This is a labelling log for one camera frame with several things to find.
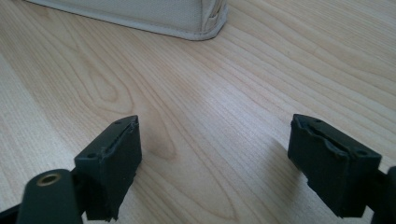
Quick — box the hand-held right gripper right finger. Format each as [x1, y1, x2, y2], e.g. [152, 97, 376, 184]
[287, 113, 383, 218]

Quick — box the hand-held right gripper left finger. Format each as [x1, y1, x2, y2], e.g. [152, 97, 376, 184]
[74, 115, 143, 223]

